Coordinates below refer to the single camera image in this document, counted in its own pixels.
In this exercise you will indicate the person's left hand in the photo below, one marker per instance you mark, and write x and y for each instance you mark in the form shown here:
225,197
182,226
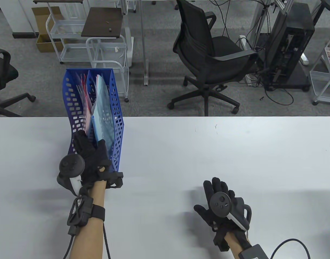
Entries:
93,159

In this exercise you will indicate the person's right hand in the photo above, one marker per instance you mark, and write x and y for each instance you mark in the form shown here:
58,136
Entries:
208,213

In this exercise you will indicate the light blue paper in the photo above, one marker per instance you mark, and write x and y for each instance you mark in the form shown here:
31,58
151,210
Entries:
102,108

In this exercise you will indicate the light pink paper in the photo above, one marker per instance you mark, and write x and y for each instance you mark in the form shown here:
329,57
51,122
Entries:
84,94

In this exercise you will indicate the person's left forearm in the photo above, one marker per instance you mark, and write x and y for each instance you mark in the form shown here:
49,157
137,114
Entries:
89,221

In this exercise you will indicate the person's right forearm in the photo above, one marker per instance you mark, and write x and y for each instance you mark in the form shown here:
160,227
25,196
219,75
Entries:
233,242

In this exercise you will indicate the blue perforated file rack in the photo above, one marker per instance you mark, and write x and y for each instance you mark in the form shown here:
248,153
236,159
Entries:
116,118

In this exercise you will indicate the black right hand controller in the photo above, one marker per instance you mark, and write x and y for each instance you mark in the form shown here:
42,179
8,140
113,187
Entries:
221,203

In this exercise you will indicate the black hand controller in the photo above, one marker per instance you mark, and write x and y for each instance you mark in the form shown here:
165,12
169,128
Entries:
221,203
70,166

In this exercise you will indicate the black left hand controller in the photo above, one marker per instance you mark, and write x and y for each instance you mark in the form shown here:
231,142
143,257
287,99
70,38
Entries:
70,166

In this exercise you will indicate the metal floor stand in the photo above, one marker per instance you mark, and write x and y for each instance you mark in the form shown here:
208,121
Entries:
146,72

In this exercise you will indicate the cardboard box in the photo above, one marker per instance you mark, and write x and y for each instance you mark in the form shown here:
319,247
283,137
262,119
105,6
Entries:
43,43

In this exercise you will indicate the white cart with brown top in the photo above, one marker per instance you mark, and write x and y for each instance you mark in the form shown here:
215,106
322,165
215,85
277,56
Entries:
102,21

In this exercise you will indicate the black mesh office chair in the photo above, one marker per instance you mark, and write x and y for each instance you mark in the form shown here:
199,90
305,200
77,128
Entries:
224,64

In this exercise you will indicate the white cabinet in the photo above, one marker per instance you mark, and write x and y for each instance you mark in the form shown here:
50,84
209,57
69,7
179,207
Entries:
19,16

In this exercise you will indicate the white power strip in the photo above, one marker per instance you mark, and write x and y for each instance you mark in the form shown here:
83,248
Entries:
305,59
244,41

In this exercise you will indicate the black computer tower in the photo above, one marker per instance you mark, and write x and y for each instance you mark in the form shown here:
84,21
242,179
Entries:
291,40

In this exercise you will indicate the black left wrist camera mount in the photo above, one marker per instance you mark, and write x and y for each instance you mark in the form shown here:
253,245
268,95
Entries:
80,211

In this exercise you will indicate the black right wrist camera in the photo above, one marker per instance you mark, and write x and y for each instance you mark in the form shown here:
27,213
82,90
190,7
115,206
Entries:
252,252

